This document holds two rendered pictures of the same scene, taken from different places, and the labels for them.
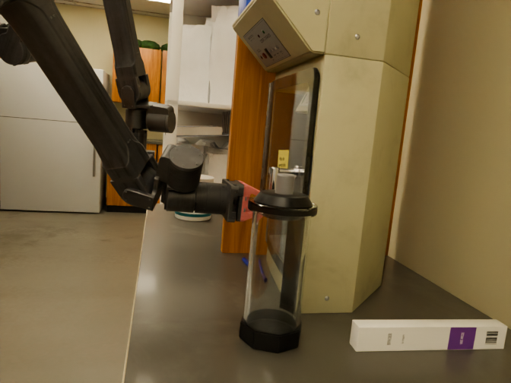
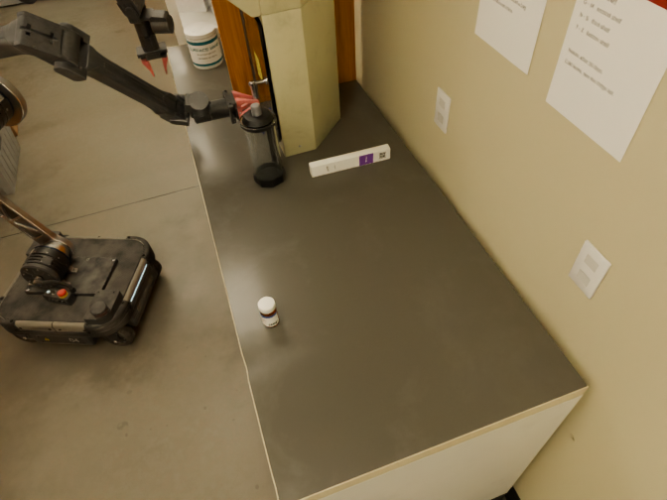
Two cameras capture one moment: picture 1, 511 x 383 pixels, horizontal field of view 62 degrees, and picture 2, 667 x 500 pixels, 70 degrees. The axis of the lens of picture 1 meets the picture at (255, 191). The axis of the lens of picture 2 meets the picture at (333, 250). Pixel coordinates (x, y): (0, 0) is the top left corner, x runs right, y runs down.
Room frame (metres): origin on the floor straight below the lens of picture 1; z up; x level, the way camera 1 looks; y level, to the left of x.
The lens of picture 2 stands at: (-0.58, -0.19, 1.95)
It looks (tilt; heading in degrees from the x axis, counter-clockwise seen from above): 49 degrees down; 358
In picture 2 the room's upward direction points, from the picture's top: 5 degrees counter-clockwise
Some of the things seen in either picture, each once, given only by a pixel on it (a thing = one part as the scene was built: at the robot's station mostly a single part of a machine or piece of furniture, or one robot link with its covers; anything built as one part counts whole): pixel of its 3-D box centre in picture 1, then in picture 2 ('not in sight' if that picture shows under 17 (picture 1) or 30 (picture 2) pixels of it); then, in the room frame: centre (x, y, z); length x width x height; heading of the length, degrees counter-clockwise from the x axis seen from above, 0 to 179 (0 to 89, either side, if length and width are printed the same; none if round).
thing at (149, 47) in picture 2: (135, 142); (149, 43); (1.12, 0.33, 1.21); 0.10 x 0.07 x 0.07; 104
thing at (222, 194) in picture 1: (214, 198); (221, 108); (0.76, 0.07, 1.14); 0.10 x 0.07 x 0.07; 14
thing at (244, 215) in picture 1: (252, 200); (243, 103); (0.78, 0.00, 1.14); 0.09 x 0.07 x 0.07; 104
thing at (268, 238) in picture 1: (276, 267); (263, 148); (0.65, -0.04, 1.06); 0.11 x 0.11 x 0.21
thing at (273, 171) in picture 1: (281, 189); (259, 92); (0.79, -0.05, 1.17); 0.05 x 0.03 x 0.10; 103
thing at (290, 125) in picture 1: (282, 170); (259, 66); (0.90, -0.05, 1.19); 0.30 x 0.01 x 0.40; 13
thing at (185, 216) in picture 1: (194, 196); (203, 46); (1.48, 0.21, 1.02); 0.13 x 0.13 x 0.15
